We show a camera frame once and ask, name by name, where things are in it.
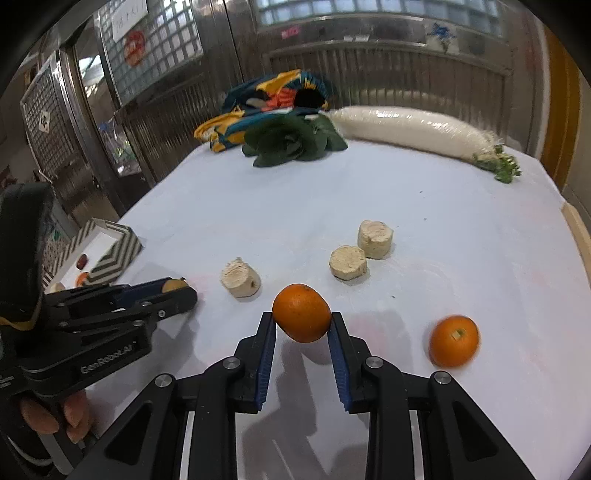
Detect white paper sheet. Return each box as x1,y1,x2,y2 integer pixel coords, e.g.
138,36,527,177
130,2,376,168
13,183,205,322
112,0,149,40

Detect wooden bar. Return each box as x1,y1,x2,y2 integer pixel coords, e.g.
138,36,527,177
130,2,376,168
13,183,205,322
560,203,591,273

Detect colourful patterned cloth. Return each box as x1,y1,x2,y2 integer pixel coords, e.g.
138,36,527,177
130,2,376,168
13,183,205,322
194,69,332,153

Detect chevron patterned box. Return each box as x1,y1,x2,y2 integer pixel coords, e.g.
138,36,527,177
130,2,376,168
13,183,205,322
41,218,144,289

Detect green artificial leaves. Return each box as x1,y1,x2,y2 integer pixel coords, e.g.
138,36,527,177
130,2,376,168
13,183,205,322
242,114,348,168

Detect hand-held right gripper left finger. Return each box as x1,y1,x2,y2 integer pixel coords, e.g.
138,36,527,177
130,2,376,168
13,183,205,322
69,311,278,480

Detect blue white sticker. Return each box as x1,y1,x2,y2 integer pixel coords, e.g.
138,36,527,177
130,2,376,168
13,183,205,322
426,22,458,51

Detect round red door sticker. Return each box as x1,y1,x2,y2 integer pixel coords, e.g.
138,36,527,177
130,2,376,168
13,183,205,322
124,30,145,68

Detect pale sugarcane piece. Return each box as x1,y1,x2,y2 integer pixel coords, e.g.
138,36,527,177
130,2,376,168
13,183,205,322
357,220,394,260
220,258,261,299
329,246,369,281

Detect wrapped white radish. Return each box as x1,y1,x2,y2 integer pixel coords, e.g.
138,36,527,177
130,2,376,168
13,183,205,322
329,105,522,184

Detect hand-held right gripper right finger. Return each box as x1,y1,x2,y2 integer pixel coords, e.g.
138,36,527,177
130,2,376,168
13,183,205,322
327,311,539,480

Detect person's left hand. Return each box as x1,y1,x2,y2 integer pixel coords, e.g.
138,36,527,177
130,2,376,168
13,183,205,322
19,389,94,445

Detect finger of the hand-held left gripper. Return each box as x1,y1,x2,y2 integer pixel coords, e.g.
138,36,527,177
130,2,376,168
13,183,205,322
48,277,186,311
68,286,199,343

